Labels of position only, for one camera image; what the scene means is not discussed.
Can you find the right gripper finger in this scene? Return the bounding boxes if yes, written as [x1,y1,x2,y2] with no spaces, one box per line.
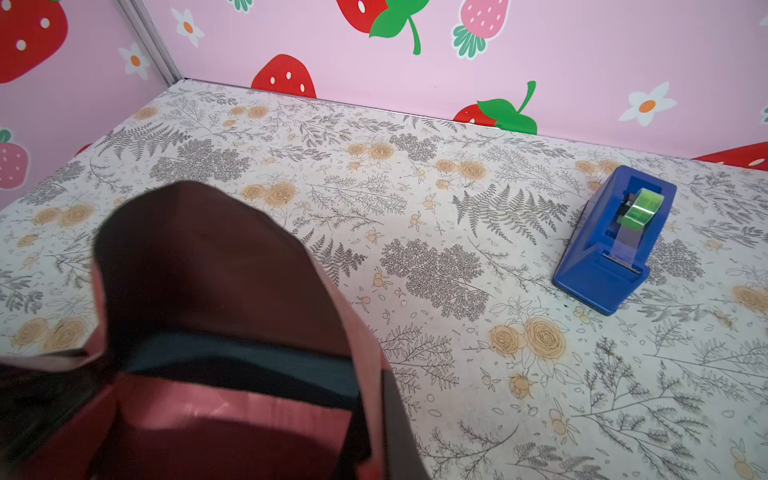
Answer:
[381,369,429,480]

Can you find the dark red wrapping paper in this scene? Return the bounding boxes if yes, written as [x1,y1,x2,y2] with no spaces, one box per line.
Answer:
[1,181,426,479]

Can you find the blue tape dispenser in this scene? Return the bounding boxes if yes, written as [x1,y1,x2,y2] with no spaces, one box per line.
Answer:
[553,166,677,315]

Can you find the dark navy gift box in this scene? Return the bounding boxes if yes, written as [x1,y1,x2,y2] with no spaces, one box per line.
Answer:
[121,332,360,411]

